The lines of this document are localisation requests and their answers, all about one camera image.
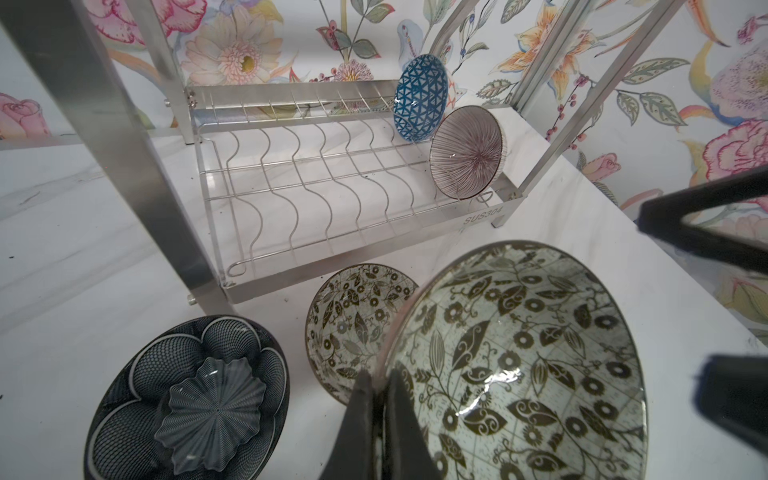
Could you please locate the blue triangle pattern bowl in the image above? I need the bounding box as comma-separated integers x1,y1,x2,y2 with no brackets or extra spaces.
393,54,449,142

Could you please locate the purple striped bowl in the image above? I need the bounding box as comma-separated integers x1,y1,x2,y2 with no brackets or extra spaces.
429,105,508,200

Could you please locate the steel two-tier dish rack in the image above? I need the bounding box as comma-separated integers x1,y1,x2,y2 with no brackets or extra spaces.
0,0,688,316

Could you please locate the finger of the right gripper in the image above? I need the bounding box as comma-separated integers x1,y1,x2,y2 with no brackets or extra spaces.
636,166,767,275
694,355,767,456

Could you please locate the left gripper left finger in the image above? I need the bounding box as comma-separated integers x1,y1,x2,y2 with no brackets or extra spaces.
320,370,375,480

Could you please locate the dark navy petal bowl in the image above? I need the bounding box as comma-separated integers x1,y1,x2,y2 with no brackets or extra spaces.
83,315,290,479

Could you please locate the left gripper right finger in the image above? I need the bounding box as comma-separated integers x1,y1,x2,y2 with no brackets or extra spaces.
383,370,441,480

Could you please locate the right aluminium corner post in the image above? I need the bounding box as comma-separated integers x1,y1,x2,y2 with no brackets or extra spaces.
509,1,599,114

